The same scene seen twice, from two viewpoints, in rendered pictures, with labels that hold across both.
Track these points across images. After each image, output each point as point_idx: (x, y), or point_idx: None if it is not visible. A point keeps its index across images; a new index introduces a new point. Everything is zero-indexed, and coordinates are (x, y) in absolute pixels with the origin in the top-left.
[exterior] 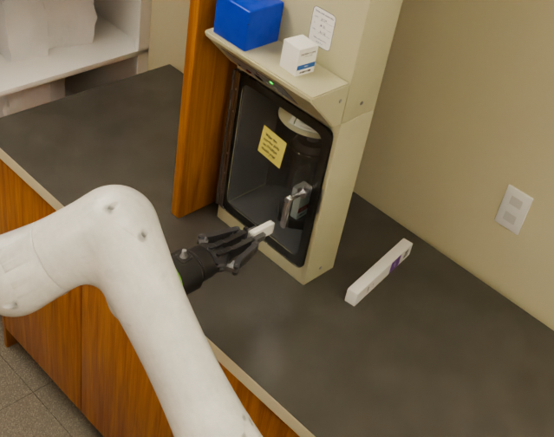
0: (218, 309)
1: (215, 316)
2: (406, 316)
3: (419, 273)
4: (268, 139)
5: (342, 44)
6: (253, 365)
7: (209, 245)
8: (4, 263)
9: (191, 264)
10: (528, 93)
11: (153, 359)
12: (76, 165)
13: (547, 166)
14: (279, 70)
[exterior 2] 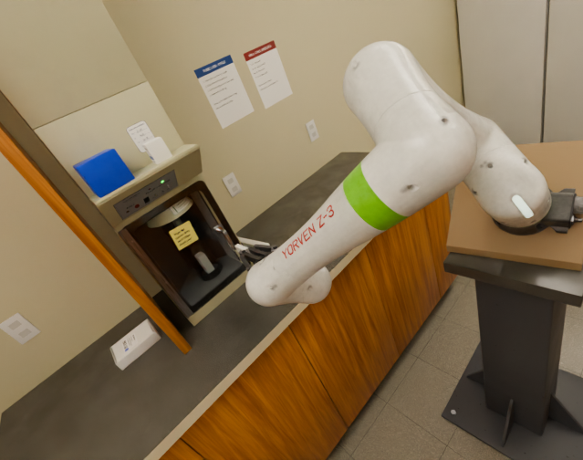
0: None
1: None
2: (276, 233)
3: (249, 235)
4: (178, 235)
5: (161, 130)
6: None
7: (259, 259)
8: (449, 109)
9: None
10: (191, 139)
11: (454, 105)
12: (104, 453)
13: (223, 155)
14: (163, 162)
